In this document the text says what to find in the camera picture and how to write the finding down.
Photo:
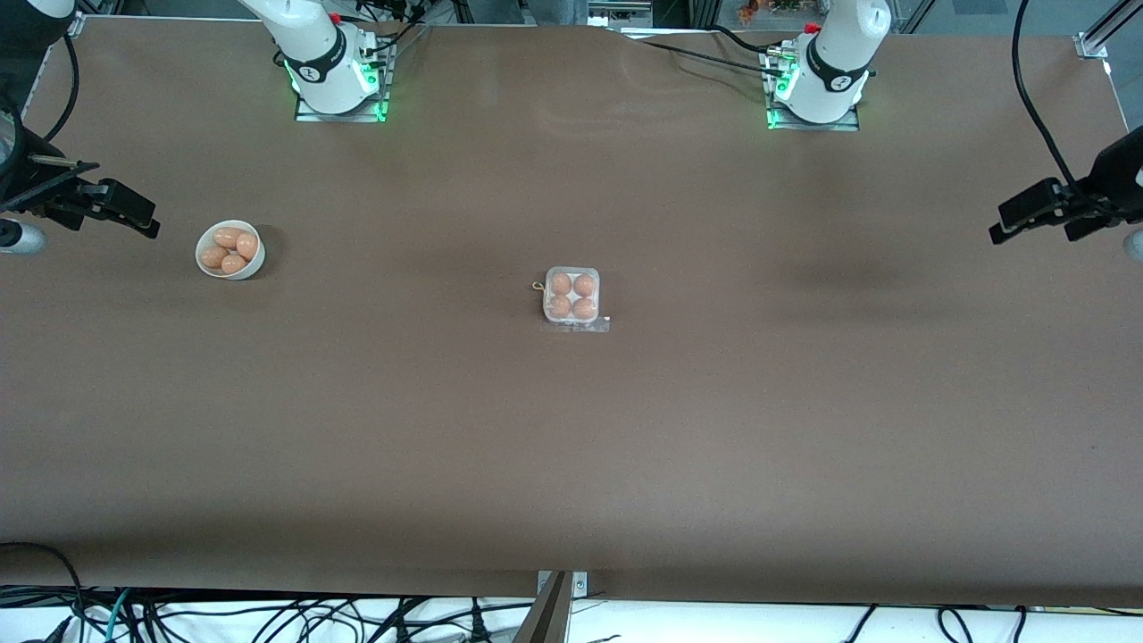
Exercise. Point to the clear plastic egg carton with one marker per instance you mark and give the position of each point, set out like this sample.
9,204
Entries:
571,296

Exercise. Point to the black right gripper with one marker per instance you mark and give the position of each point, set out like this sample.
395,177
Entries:
34,189

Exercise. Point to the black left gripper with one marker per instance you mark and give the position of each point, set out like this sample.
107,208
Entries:
1110,184

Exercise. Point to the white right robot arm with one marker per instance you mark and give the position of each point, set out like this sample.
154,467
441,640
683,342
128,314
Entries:
312,54

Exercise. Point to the dark metal post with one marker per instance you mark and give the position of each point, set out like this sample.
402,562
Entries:
546,616

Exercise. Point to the small metal bracket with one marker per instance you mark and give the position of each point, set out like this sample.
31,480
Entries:
580,584

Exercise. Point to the brown egg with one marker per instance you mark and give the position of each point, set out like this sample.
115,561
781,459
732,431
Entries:
234,265
560,306
584,308
212,257
227,237
560,284
584,284
247,246

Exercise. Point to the brown table cover sheet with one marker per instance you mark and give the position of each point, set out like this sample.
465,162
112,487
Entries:
357,429

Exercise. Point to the orange toy object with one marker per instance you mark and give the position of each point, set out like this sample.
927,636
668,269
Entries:
748,11

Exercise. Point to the white bowl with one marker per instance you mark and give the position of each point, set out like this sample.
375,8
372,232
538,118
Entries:
254,268

